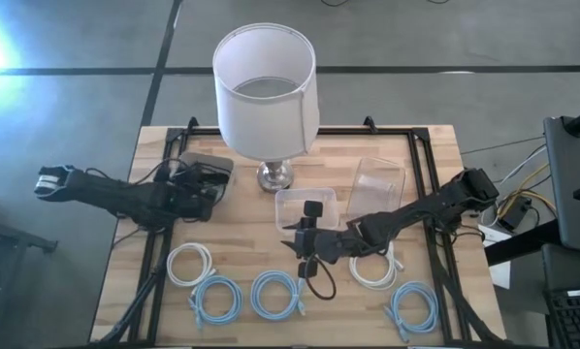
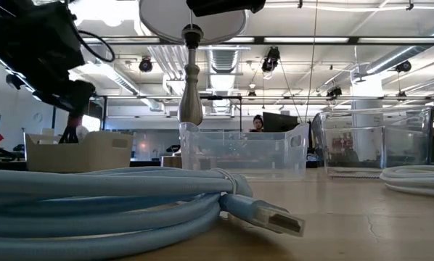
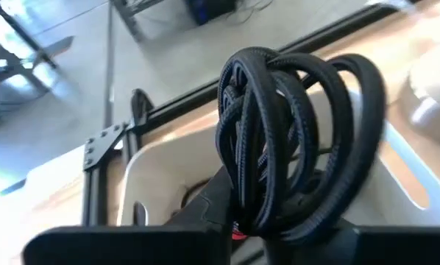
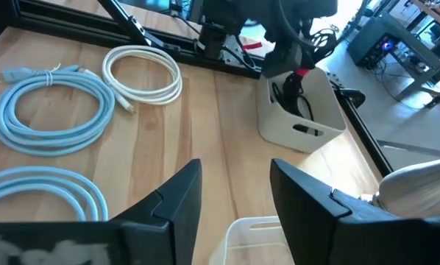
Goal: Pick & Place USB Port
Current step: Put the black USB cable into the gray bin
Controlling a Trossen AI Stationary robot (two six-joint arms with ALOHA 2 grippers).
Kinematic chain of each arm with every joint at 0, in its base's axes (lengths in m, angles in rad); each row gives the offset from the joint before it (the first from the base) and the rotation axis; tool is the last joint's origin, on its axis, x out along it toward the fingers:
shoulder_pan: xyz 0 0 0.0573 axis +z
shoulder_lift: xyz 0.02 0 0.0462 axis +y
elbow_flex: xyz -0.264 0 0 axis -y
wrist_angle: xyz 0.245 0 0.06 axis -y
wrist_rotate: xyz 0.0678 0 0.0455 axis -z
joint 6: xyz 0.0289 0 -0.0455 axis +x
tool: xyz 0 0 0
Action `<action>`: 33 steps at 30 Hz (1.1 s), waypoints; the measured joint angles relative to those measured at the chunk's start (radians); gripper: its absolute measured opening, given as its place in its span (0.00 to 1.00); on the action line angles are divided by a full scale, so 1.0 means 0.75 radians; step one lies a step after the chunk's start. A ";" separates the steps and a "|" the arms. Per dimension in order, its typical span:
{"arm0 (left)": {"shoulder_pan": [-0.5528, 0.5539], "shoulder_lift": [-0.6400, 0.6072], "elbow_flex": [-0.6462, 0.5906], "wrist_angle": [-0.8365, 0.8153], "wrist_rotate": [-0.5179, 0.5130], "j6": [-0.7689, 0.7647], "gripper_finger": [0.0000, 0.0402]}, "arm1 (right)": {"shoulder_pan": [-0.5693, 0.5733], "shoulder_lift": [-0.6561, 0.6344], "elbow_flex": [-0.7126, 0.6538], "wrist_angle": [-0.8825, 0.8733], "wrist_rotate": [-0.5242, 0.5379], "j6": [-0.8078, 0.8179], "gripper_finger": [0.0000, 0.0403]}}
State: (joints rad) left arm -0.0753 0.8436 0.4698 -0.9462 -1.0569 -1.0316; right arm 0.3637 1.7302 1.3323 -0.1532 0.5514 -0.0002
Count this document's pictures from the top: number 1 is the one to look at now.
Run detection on clear plastic bin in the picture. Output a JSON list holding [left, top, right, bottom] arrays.
[[345, 156, 407, 222]]

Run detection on table lamp white shade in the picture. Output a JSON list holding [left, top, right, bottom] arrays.
[[211, 22, 320, 194]]

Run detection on white cable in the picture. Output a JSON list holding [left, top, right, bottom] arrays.
[[348, 240, 405, 292], [166, 241, 217, 288]]

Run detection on frosted plastic bin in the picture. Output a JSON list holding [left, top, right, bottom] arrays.
[[274, 187, 339, 234]]

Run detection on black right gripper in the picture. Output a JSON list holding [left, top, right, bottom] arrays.
[[279, 200, 343, 279]]

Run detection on white paper sheet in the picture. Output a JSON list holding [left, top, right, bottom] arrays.
[[480, 223, 513, 291]]

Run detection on black power adapter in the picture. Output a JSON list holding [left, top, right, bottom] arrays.
[[497, 195, 533, 233]]

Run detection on yellow floor cables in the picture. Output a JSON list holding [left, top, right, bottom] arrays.
[[493, 162, 558, 219]]

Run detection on beige opaque plastic bin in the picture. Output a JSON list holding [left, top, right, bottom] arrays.
[[171, 151, 236, 222]]

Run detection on black laptop keyboard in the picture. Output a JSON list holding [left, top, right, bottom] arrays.
[[543, 286, 580, 349]]

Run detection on black floor stand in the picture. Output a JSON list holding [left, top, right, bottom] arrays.
[[0, 192, 59, 256]]

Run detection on black metal table frame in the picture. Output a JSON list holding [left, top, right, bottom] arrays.
[[89, 114, 507, 348]]

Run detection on light blue cable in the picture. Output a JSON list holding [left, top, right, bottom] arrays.
[[383, 280, 440, 344], [187, 274, 245, 331], [249, 270, 306, 322]]

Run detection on black stand bar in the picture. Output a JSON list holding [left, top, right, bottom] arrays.
[[483, 218, 563, 267]]

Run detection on black camera cable loop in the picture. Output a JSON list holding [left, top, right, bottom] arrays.
[[303, 254, 338, 301]]

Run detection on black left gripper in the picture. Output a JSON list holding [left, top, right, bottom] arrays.
[[176, 167, 232, 222]]

